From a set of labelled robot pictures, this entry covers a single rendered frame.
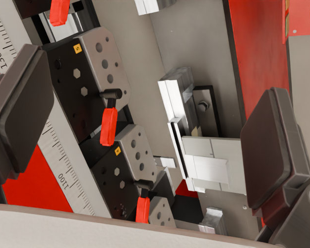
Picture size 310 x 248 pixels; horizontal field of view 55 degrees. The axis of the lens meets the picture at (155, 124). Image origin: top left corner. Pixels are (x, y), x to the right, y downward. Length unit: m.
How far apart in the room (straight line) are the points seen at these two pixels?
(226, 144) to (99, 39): 0.43
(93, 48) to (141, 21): 1.44
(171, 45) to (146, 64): 1.18
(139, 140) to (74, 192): 0.18
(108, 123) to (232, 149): 0.40
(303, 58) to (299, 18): 0.88
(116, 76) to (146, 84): 1.55
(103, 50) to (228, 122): 0.49
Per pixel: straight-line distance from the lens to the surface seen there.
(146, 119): 2.27
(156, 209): 0.71
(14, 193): 0.44
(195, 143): 0.83
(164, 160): 0.92
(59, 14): 0.45
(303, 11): 0.86
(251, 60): 0.99
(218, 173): 0.86
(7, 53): 0.43
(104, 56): 0.55
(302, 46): 1.70
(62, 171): 0.48
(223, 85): 0.85
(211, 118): 0.88
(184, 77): 0.83
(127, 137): 0.59
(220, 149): 0.81
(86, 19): 0.93
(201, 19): 0.81
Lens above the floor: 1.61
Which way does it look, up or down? 46 degrees down
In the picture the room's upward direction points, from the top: 137 degrees counter-clockwise
